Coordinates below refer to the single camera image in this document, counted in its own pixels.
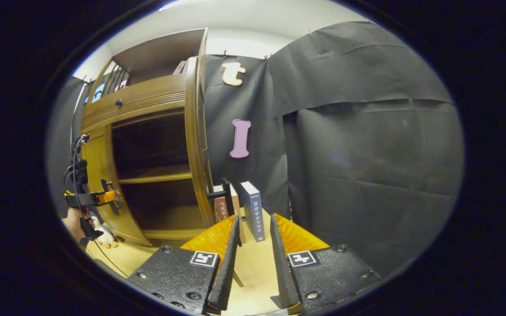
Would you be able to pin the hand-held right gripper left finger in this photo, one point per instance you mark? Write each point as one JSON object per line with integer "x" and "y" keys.
{"x": 229, "y": 267}

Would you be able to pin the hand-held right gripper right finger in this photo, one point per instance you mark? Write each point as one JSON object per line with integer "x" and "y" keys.
{"x": 281, "y": 267}

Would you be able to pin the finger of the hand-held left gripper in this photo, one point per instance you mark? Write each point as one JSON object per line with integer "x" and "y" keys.
{"x": 109, "y": 197}

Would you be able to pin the wooden shoe cabinet door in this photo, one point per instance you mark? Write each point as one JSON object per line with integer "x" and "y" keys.
{"x": 200, "y": 175}
{"x": 99, "y": 162}

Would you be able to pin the wooden double-door shoe cabinet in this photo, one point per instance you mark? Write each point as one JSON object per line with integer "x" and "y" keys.
{"x": 147, "y": 94}

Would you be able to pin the penguin plush toy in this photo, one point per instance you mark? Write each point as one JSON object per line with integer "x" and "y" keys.
{"x": 106, "y": 235}

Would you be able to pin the wooden inner shelf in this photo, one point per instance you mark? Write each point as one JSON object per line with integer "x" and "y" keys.
{"x": 156, "y": 175}

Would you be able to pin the red book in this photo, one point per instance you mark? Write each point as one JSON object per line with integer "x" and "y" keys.
{"x": 221, "y": 210}

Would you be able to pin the blue book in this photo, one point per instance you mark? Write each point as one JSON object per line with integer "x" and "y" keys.
{"x": 253, "y": 210}

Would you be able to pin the black backdrop cloth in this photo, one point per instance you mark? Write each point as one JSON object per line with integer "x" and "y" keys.
{"x": 367, "y": 153}

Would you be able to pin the pink book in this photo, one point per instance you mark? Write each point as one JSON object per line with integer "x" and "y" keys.
{"x": 179, "y": 68}

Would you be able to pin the grey book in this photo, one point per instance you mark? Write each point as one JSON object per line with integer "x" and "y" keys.
{"x": 186, "y": 66}

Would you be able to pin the white book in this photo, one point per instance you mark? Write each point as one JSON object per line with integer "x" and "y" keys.
{"x": 192, "y": 64}

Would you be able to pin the large rectangular ceiling light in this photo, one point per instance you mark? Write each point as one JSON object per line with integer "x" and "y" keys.
{"x": 176, "y": 4}

